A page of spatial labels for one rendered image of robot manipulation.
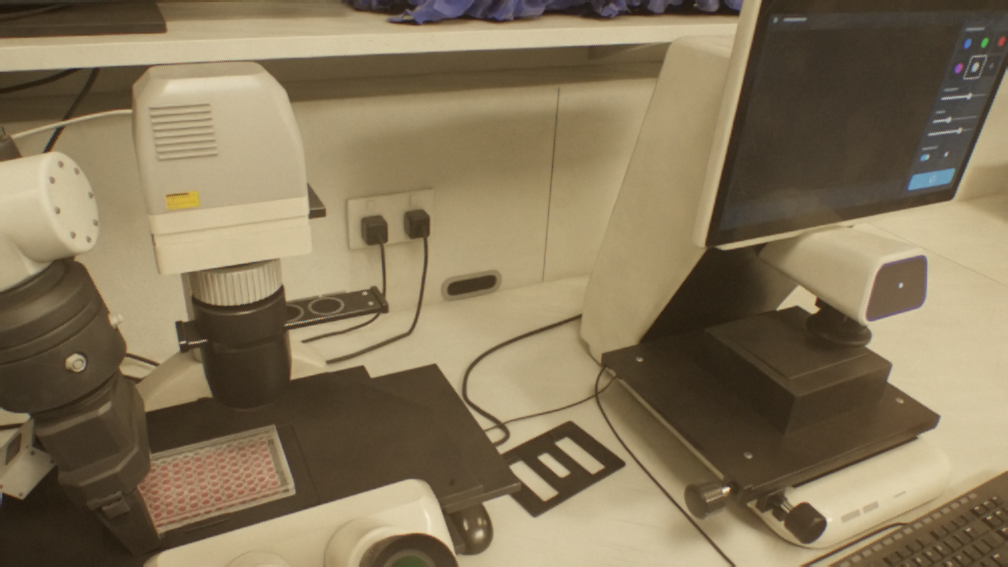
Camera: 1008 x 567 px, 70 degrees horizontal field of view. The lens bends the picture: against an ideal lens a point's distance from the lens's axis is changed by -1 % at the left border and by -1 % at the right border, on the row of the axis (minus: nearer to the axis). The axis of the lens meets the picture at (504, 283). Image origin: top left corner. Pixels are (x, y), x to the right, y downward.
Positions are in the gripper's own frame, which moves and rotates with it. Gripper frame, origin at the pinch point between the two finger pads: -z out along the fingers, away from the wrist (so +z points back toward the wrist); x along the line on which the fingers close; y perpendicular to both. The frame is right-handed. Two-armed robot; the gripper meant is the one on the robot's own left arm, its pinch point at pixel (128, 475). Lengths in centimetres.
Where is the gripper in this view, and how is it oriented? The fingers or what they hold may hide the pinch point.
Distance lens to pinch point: 66.7
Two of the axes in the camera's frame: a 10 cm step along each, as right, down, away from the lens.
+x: -4.5, -4.4, 7.8
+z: -1.4, -8.3, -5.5
